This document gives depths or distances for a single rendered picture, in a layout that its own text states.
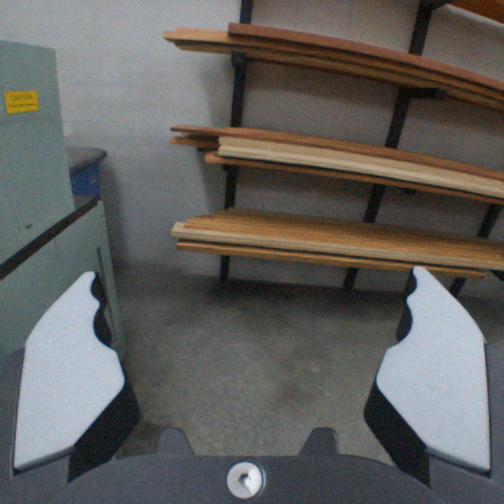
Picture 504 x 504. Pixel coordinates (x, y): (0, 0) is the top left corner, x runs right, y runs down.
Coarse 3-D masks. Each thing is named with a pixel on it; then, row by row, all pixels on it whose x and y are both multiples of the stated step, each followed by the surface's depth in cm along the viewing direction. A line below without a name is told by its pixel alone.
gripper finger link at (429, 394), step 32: (416, 288) 10; (416, 320) 8; (448, 320) 8; (416, 352) 7; (448, 352) 7; (480, 352) 7; (384, 384) 6; (416, 384) 6; (448, 384) 6; (480, 384) 6; (384, 416) 6; (416, 416) 6; (448, 416) 5; (480, 416) 5; (384, 448) 6; (416, 448) 5; (448, 448) 5; (480, 448) 5
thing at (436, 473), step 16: (496, 352) 7; (496, 368) 6; (496, 384) 6; (496, 400) 6; (496, 416) 5; (496, 432) 5; (496, 448) 5; (416, 464) 5; (432, 464) 5; (448, 464) 5; (496, 464) 4; (432, 480) 4; (448, 480) 4; (464, 480) 4; (480, 480) 4; (496, 480) 4; (448, 496) 4; (464, 496) 4; (480, 496) 4; (496, 496) 4
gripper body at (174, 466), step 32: (160, 448) 5; (320, 448) 5; (96, 480) 4; (128, 480) 4; (160, 480) 4; (192, 480) 4; (224, 480) 4; (256, 480) 4; (288, 480) 4; (320, 480) 4; (352, 480) 4; (384, 480) 4; (416, 480) 4
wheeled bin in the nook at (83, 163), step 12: (72, 156) 139; (84, 156) 145; (96, 156) 154; (72, 168) 130; (84, 168) 144; (96, 168) 164; (72, 180) 138; (84, 180) 151; (96, 180) 167; (72, 192) 140; (84, 192) 154; (96, 192) 170
